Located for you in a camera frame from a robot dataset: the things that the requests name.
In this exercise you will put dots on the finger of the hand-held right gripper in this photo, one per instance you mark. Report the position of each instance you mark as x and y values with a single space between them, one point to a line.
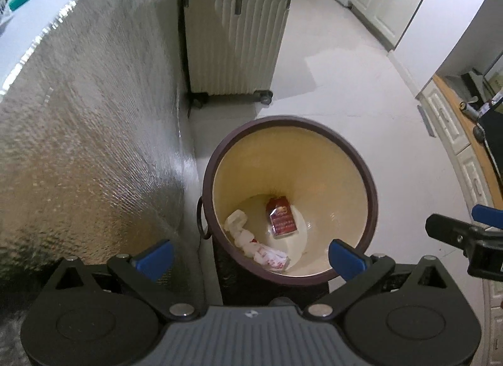
489 217
448 228

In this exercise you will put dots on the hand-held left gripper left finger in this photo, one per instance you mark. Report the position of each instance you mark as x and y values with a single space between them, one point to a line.
157 259

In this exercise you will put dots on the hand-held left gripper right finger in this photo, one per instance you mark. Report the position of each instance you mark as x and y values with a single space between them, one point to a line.
346 259

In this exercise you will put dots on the brown and cream trash bin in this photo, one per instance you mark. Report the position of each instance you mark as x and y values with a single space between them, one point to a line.
283 161

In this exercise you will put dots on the crumpled red-white wrapper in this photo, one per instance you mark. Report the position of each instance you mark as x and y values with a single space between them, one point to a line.
271 258

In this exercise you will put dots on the red snack packet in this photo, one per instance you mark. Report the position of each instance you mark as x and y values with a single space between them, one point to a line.
281 216

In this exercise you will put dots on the crumpled white tissue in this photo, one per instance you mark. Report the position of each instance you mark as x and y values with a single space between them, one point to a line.
237 226

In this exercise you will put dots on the white drawer cabinet wooden top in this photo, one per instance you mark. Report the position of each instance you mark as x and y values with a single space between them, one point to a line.
444 118

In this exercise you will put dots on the metal can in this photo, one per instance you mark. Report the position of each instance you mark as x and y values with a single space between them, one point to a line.
468 107

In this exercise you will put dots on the counter with silver foil side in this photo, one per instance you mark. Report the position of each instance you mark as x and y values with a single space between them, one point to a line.
98 114

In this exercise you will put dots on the white ribbed suitcase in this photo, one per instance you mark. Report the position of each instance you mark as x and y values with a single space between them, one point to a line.
232 43

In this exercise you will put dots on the white kitchen cabinets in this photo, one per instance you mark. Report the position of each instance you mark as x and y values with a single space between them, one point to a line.
385 0

